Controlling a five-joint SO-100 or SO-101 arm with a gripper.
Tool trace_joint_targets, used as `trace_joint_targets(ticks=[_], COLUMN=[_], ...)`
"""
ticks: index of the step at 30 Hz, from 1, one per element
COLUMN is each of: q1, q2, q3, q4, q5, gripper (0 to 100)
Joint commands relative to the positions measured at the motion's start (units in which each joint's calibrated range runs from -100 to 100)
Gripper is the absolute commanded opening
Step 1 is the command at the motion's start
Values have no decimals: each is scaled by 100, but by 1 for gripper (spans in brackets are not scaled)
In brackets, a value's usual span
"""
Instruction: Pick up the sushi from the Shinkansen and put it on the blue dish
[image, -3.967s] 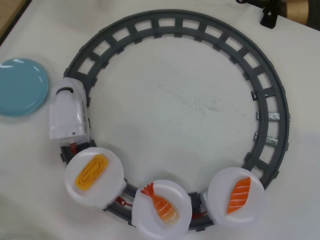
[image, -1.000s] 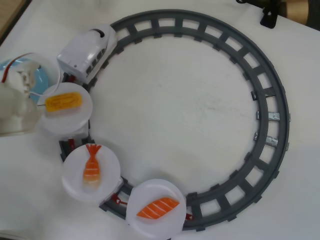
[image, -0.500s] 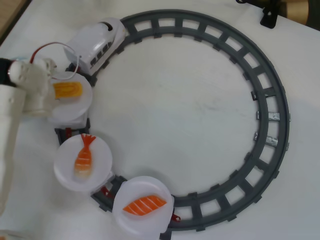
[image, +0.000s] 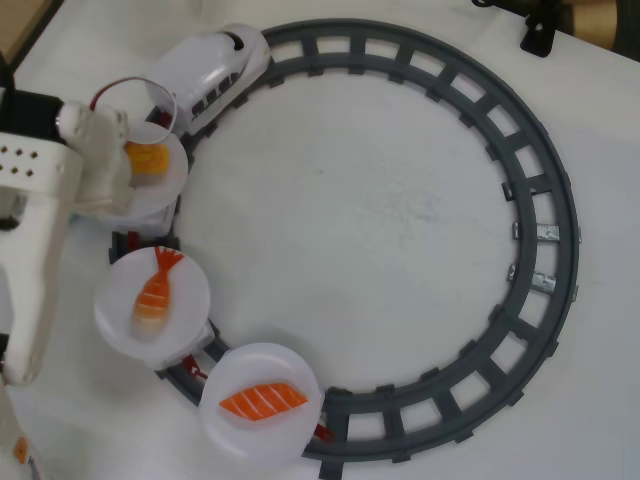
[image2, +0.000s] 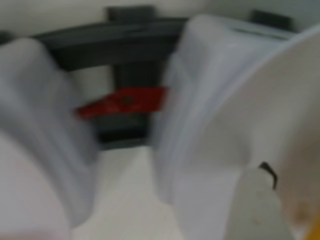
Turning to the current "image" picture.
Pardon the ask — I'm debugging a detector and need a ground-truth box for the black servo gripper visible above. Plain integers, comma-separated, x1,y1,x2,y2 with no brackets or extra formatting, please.
0,88,137,217

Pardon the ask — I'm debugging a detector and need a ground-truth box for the yellow egg sushi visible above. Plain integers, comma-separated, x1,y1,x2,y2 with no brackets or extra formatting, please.
124,141,171,187

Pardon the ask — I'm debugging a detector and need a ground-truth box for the white Shinkansen toy locomotive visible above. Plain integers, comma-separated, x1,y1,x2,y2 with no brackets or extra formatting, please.
144,23,274,136

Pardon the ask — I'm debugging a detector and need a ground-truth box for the orange shrimp sushi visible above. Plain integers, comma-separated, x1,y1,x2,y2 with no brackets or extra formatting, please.
130,245,185,341

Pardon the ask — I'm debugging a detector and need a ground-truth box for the orange salmon sushi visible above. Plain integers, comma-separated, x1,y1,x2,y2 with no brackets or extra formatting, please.
218,381,310,423

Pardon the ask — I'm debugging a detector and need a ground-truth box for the white round plate wagon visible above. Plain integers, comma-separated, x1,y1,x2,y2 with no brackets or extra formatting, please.
93,248,224,371
107,122,190,236
198,342,325,460

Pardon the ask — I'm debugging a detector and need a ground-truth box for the red gripper cable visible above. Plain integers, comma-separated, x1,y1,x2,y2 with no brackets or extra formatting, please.
88,75,179,136

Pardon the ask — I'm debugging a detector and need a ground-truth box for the black clamp bracket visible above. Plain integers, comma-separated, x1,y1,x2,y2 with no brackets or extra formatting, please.
519,9,557,60

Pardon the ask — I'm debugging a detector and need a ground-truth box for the grey circular toy rail track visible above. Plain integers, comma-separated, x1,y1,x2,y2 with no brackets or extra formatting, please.
107,18,584,476

